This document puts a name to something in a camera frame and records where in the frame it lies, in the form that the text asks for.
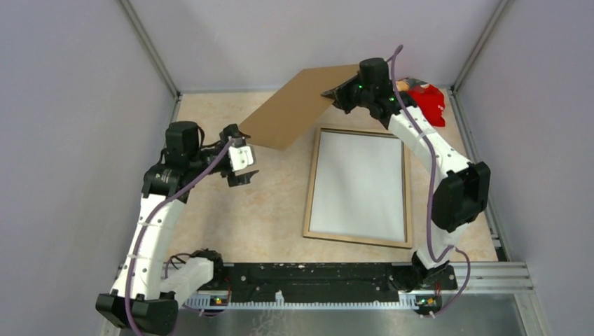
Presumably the landscape photo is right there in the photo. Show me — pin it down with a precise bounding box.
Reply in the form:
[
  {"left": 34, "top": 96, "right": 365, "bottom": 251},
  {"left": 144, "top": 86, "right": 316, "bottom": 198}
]
[{"left": 239, "top": 64, "right": 359, "bottom": 151}]

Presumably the red crumpled cloth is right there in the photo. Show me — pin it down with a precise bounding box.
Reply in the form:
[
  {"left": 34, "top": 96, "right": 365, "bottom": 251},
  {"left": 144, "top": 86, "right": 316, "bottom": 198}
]
[{"left": 396, "top": 77, "right": 446, "bottom": 127}]

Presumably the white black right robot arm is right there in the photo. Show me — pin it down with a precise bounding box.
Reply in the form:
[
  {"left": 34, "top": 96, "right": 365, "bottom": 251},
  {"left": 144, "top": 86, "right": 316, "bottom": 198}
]
[{"left": 321, "top": 57, "right": 491, "bottom": 292}]

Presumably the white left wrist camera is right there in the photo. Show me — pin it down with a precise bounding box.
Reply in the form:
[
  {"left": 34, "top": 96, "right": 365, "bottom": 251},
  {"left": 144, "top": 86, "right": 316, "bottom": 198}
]
[{"left": 228, "top": 145, "right": 256, "bottom": 172}]

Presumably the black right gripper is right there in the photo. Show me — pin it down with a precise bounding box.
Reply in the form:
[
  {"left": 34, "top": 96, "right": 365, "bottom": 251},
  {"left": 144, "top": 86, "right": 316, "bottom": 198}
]
[{"left": 320, "top": 75, "right": 372, "bottom": 116}]

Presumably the aluminium front rail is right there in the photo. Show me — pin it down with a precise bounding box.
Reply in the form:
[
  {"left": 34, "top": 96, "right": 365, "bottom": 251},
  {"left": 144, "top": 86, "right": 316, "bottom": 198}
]
[{"left": 96, "top": 258, "right": 550, "bottom": 335}]

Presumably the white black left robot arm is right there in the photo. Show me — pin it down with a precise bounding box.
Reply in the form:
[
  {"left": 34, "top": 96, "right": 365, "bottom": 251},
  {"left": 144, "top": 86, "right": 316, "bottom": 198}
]
[{"left": 95, "top": 121, "right": 256, "bottom": 335}]

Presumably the wooden picture frame with glass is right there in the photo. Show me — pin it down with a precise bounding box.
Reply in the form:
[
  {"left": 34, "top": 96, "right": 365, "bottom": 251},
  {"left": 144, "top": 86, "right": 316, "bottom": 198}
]
[{"left": 302, "top": 127, "right": 414, "bottom": 250}]

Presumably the white photo paper sheet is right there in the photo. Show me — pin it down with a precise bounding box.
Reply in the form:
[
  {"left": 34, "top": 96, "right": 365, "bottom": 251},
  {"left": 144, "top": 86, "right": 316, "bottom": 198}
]
[{"left": 309, "top": 130, "right": 406, "bottom": 243}]

